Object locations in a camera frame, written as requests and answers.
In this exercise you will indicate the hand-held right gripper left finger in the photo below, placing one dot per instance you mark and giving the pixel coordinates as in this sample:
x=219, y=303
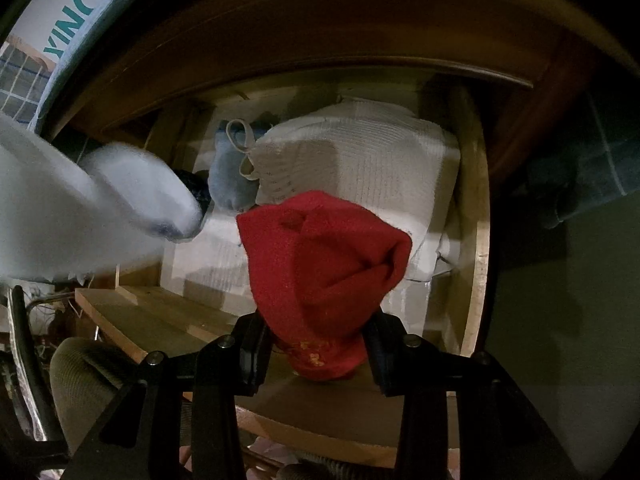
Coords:
x=252, y=355

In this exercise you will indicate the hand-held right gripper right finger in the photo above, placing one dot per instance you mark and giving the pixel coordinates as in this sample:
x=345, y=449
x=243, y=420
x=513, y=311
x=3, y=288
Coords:
x=382, y=355

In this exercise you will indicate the red underwear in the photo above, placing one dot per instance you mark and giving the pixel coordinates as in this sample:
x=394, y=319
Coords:
x=325, y=270

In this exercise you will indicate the wooden drawer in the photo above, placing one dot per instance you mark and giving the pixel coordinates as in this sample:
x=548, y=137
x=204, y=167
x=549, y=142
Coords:
x=477, y=260

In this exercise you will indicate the white ribbed garment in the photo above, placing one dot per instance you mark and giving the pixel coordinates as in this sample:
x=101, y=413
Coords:
x=380, y=175

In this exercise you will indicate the light blue garment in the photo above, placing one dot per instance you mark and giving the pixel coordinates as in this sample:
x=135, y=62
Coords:
x=75, y=200

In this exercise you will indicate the olive trouser leg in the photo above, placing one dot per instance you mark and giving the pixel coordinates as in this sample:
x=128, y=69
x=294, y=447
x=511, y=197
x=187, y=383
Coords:
x=85, y=380

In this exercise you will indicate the dark checked cloth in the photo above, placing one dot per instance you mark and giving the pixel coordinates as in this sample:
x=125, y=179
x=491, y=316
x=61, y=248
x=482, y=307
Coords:
x=590, y=160

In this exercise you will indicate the brown wooden nightstand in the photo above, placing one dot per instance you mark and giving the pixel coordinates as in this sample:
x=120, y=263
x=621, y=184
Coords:
x=325, y=20

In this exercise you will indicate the blue checked blanket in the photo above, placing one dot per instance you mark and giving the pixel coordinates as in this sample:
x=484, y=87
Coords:
x=20, y=85

